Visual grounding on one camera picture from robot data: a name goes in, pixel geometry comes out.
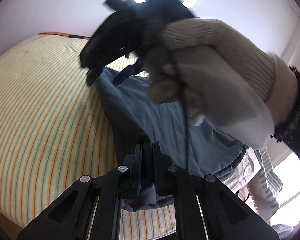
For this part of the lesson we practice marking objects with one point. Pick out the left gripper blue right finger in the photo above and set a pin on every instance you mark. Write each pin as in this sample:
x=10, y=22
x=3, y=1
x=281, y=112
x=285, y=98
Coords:
x=163, y=179

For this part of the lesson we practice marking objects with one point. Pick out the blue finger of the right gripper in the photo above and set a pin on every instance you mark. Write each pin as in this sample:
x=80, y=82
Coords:
x=124, y=74

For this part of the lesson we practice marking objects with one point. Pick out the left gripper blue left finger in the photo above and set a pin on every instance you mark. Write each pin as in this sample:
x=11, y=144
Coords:
x=132, y=185

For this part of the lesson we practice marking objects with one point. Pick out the black pants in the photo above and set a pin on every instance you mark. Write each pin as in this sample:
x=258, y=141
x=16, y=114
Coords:
x=135, y=120

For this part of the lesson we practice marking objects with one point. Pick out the right hand white glove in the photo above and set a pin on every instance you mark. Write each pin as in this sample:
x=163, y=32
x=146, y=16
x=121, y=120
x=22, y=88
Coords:
x=216, y=73

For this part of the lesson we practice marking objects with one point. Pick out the yellow striped towel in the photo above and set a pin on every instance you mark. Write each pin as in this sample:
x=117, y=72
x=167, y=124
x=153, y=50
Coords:
x=52, y=127

